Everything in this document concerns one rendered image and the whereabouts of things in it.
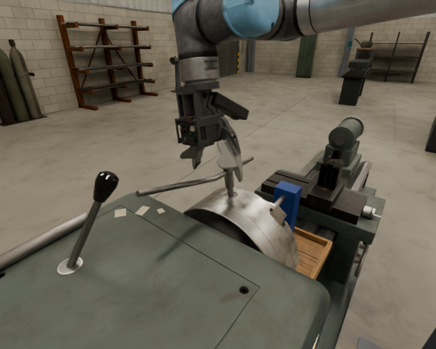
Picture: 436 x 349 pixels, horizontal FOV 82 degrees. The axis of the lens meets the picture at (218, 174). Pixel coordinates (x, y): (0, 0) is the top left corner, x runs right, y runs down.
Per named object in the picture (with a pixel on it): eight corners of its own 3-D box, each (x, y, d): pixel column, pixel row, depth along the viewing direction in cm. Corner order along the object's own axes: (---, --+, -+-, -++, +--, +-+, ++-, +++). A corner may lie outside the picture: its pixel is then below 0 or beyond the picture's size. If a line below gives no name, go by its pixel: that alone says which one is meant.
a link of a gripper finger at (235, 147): (226, 163, 53) (206, 127, 54) (232, 160, 54) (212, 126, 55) (239, 152, 49) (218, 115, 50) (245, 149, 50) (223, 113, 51)
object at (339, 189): (329, 211, 101) (332, 201, 99) (304, 203, 106) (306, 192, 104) (342, 190, 116) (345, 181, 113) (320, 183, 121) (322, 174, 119)
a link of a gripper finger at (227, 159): (224, 189, 49) (202, 149, 50) (243, 179, 53) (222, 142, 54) (233, 183, 47) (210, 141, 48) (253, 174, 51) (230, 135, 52)
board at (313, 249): (302, 307, 76) (304, 298, 74) (209, 253, 95) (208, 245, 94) (331, 249, 97) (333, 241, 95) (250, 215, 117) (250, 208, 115)
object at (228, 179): (231, 202, 65) (226, 160, 61) (238, 204, 64) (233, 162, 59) (225, 206, 64) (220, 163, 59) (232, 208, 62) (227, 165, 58)
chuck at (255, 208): (284, 328, 62) (282, 221, 50) (192, 278, 81) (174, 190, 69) (298, 302, 69) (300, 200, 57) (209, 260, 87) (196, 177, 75)
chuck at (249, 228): (278, 340, 60) (275, 230, 48) (184, 284, 79) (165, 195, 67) (284, 328, 62) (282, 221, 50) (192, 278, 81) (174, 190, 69)
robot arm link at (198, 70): (200, 60, 53) (228, 55, 47) (202, 83, 55) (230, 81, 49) (170, 61, 48) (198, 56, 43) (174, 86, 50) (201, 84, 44)
